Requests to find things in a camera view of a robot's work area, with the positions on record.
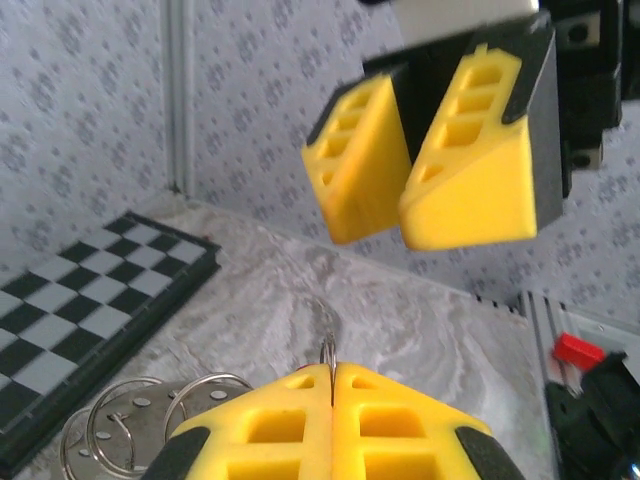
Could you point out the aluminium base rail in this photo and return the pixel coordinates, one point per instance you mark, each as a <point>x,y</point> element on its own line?
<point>540,320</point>

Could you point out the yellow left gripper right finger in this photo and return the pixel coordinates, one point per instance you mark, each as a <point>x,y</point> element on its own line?
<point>350,435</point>

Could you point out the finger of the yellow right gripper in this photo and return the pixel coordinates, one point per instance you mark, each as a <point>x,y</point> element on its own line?
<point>370,175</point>
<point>475,200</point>

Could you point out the large silver keyring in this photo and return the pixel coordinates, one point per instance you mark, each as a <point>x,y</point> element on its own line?
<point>63,445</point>
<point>210,376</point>
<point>125,381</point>

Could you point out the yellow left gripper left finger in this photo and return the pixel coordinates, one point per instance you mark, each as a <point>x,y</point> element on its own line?
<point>315,425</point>

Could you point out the aluminium frame post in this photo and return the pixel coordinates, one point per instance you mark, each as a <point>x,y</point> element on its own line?
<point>179,100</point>

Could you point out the small silver keyring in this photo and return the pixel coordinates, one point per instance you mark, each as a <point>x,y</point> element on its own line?
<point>325,352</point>

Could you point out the black white chessboard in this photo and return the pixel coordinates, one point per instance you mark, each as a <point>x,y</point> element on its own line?
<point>100,300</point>

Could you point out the small red clip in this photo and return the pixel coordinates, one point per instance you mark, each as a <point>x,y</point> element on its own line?
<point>577,350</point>

